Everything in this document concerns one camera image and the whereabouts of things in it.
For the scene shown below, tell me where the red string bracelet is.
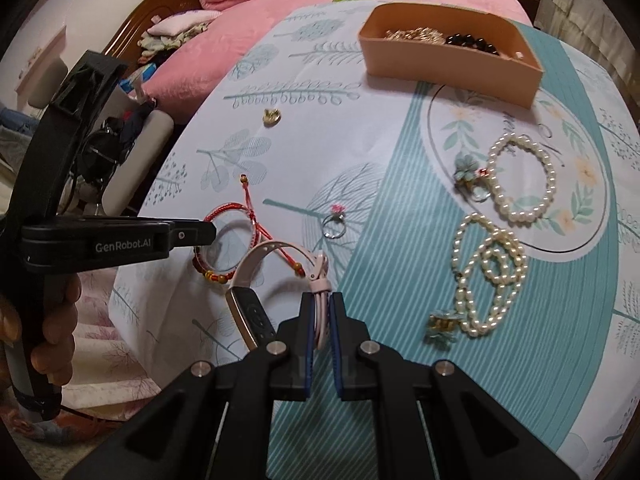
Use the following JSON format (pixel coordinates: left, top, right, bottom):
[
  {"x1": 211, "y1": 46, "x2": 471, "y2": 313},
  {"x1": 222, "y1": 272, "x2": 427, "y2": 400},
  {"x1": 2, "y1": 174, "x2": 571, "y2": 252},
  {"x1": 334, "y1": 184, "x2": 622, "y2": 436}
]
[{"x1": 192, "y1": 174, "x2": 306, "y2": 286}]

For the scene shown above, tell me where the pearl bracelet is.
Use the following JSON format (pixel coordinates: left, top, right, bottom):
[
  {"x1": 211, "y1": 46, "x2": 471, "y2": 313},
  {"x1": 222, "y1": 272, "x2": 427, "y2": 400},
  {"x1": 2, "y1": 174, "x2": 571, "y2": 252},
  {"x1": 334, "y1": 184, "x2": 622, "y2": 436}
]
[{"x1": 486, "y1": 134, "x2": 557, "y2": 222}]

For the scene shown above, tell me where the wooden headboard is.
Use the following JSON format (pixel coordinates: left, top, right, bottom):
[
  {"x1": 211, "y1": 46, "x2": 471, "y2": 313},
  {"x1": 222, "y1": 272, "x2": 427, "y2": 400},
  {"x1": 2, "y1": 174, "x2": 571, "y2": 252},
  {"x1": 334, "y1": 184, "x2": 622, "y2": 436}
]
[{"x1": 100, "y1": 0, "x2": 201, "y2": 61}]

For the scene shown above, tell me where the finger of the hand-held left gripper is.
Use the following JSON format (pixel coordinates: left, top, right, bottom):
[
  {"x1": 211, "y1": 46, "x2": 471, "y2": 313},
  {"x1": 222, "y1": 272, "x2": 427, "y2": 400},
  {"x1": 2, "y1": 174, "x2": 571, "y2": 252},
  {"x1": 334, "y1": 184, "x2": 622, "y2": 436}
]
[{"x1": 162, "y1": 217, "x2": 218, "y2": 252}]

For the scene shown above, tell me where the pink floral cloth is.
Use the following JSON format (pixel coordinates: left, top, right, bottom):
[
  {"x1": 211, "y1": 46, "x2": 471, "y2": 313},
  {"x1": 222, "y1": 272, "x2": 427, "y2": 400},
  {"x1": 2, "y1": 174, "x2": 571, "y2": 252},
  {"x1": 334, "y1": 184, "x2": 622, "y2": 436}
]
[{"x1": 0, "y1": 260, "x2": 166, "y2": 441}]

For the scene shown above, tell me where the black bead bracelet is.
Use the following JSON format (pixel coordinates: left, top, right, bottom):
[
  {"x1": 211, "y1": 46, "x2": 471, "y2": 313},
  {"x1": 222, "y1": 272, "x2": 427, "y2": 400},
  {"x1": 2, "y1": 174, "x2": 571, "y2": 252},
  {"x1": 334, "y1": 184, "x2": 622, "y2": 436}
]
[{"x1": 445, "y1": 32, "x2": 501, "y2": 57}]

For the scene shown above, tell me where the cream lace cover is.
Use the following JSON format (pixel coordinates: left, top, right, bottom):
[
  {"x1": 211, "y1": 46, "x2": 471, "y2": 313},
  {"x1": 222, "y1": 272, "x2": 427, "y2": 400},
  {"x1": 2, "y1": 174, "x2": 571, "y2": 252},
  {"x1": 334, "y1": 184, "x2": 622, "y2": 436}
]
[{"x1": 535, "y1": 0, "x2": 640, "y2": 91}]

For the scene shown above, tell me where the grey chair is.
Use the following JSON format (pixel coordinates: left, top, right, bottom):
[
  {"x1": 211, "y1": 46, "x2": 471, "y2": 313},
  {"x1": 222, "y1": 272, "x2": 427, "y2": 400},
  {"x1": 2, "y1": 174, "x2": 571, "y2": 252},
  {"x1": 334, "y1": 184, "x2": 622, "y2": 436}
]
[{"x1": 75, "y1": 85, "x2": 176, "y2": 217}]

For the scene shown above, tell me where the pile of clothes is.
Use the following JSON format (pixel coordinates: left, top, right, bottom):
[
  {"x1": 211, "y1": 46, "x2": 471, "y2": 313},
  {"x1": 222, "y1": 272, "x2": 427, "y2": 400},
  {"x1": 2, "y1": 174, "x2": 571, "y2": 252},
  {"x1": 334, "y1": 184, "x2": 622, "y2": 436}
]
[{"x1": 137, "y1": 27, "x2": 201, "y2": 68}]

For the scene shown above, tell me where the silver ring with pink flower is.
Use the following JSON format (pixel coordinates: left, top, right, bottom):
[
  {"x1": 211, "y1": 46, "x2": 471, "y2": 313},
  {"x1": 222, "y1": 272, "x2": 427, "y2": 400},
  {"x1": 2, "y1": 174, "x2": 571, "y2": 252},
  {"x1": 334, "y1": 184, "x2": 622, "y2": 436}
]
[{"x1": 321, "y1": 203, "x2": 348, "y2": 239}]

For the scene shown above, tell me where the black bag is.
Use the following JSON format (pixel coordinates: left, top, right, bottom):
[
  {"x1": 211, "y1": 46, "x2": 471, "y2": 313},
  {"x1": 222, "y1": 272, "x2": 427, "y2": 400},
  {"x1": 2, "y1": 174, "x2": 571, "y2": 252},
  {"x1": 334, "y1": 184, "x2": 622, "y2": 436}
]
[{"x1": 77, "y1": 117, "x2": 136, "y2": 186}]

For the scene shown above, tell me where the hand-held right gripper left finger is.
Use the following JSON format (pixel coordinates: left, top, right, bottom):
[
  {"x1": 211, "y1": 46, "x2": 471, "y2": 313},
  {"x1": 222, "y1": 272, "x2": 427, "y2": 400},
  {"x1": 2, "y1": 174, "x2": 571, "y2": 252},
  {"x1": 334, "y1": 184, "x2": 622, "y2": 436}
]
[{"x1": 62, "y1": 293, "x2": 317, "y2": 480}]

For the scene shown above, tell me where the white floral pillow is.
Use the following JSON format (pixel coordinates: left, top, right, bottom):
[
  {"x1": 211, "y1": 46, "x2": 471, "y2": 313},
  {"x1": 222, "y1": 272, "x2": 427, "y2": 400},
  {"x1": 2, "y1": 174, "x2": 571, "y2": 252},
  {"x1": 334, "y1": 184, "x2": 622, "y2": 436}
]
[{"x1": 150, "y1": 10, "x2": 221, "y2": 38}]

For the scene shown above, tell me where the pink smart watch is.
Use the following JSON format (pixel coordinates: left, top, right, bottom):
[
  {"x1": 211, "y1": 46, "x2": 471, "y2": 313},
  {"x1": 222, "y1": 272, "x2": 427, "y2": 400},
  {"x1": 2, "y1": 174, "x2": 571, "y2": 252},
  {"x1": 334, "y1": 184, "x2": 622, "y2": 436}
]
[{"x1": 225, "y1": 240, "x2": 332, "y2": 351}]

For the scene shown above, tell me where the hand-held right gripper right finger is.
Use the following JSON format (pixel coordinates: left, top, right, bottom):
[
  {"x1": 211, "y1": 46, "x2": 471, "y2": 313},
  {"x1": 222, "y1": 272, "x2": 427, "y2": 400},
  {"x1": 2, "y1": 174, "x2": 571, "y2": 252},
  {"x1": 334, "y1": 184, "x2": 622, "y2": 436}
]
[{"x1": 330, "y1": 292, "x2": 581, "y2": 480}]

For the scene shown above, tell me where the person's left hand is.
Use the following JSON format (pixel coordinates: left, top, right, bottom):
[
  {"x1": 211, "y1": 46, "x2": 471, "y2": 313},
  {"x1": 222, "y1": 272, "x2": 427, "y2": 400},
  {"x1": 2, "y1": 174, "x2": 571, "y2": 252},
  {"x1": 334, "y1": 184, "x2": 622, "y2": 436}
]
[{"x1": 0, "y1": 276, "x2": 84, "y2": 391}]

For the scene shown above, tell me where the blue gold flower brooch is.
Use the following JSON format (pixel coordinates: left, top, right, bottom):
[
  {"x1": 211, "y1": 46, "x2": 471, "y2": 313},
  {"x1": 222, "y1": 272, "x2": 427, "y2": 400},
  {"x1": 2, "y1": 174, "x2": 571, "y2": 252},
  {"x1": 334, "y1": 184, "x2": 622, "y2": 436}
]
[{"x1": 426, "y1": 310, "x2": 468, "y2": 346}]

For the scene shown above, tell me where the long pearl necklace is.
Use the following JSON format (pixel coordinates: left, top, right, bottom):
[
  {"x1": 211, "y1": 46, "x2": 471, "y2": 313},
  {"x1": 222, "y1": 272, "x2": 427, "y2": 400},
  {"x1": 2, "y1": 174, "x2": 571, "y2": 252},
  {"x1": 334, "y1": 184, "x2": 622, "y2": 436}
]
[{"x1": 451, "y1": 212, "x2": 530, "y2": 339}]

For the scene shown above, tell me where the tan storage box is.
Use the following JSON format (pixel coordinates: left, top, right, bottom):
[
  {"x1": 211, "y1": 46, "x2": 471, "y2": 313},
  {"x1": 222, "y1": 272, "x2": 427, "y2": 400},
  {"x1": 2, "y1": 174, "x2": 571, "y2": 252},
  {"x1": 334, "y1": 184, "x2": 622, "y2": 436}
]
[{"x1": 357, "y1": 2, "x2": 545, "y2": 110}]

